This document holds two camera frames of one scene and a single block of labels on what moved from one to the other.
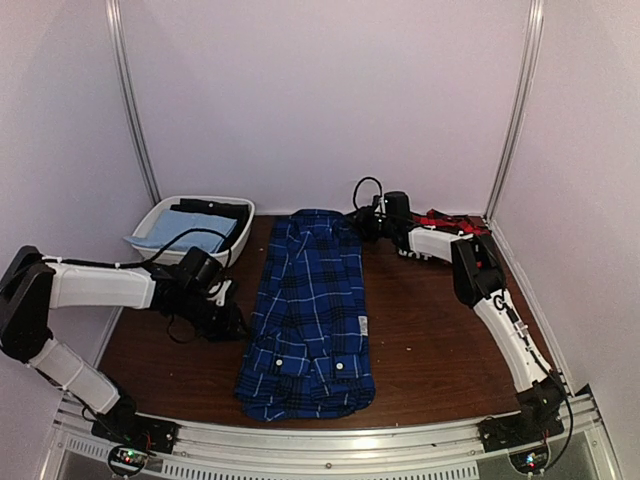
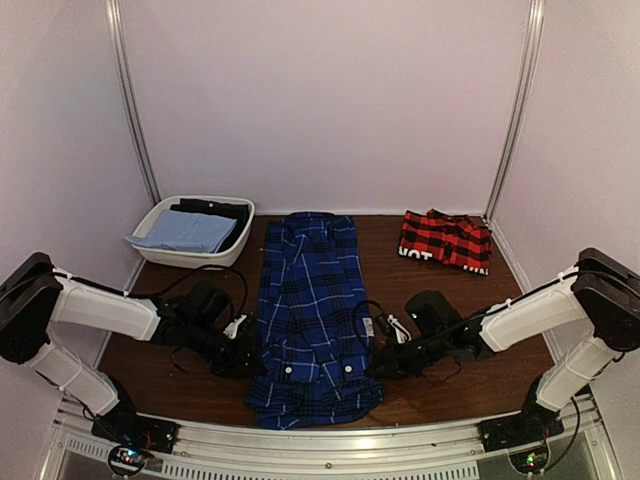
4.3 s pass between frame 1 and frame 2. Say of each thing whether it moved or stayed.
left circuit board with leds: stayed
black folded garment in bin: stayed
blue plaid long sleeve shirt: stayed
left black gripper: moved
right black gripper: moved
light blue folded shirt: stayed
